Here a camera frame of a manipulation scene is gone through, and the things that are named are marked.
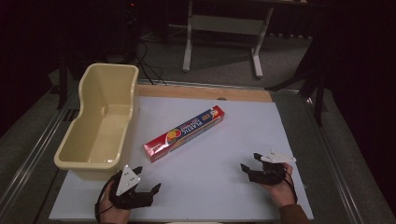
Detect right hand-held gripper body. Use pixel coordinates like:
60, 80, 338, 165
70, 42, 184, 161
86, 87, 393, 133
248, 148, 297, 187

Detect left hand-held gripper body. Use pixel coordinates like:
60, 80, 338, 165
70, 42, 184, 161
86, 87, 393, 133
108, 164, 154, 211

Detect cream plastic bin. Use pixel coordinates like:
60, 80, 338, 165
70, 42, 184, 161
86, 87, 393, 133
53, 63, 140, 182

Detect red blue plastic wrap box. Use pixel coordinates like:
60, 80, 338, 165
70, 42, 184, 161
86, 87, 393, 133
143, 105, 226, 164

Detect person's right hand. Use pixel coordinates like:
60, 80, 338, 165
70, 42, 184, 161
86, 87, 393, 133
262, 162, 297, 209

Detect person's left hand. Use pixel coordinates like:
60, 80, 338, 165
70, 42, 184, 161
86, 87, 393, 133
98, 179, 132, 224

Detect white table mat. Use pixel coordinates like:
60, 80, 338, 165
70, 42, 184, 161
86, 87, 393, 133
49, 95, 314, 222

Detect black tripod stand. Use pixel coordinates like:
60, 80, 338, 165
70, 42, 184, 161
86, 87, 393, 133
266, 36, 330, 126

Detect dark device with red light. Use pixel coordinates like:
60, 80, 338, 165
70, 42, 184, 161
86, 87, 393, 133
123, 0, 140, 62

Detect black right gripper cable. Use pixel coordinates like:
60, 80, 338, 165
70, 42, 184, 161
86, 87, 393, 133
283, 169, 299, 203

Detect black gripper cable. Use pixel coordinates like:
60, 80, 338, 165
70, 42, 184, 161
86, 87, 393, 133
94, 174, 120, 224
283, 169, 299, 203

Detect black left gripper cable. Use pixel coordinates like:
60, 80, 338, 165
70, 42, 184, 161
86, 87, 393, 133
94, 174, 120, 224

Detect silver metal rail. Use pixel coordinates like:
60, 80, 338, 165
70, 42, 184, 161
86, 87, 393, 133
0, 89, 79, 216
306, 97, 365, 224

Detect black floor cables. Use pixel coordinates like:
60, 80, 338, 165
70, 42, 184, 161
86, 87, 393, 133
135, 39, 167, 86

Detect white metal table frame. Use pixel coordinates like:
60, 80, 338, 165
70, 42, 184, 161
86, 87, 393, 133
182, 0, 276, 79

